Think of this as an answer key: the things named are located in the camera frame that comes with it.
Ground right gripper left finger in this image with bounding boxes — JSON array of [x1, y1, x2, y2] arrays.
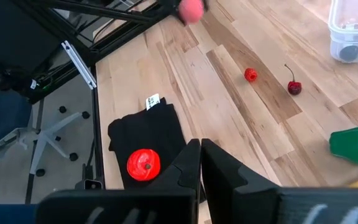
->
[[35, 139, 202, 224]]

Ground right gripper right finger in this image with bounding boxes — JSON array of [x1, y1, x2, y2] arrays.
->
[[201, 139, 358, 224]]

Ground small pink toy fruit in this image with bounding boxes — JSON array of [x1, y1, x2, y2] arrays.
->
[[178, 0, 205, 25]]

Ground red toy raspberry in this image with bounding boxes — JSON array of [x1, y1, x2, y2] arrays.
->
[[244, 67, 259, 83]]

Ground green toy bell pepper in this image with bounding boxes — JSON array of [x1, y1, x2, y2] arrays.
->
[[328, 126, 358, 167]]

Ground dark red toy cherry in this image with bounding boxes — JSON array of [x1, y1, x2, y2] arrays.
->
[[283, 63, 303, 96]]

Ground clear plastic tupperware container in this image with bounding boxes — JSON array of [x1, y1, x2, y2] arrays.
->
[[327, 0, 358, 65]]

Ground red toy bell pepper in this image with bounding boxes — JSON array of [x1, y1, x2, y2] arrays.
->
[[126, 148, 162, 182]]

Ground black folded cloth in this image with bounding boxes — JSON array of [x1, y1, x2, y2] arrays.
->
[[107, 93, 188, 189]]

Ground blue office chair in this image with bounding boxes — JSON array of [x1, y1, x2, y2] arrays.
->
[[0, 88, 91, 178]]

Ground black table-level camera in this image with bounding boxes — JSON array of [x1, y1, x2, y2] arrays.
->
[[75, 164, 105, 191]]

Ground black aluminium table frame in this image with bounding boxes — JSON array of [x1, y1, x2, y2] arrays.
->
[[11, 0, 180, 206]]

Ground silver aluminium bracket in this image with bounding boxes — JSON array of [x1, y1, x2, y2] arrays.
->
[[60, 40, 98, 90]]

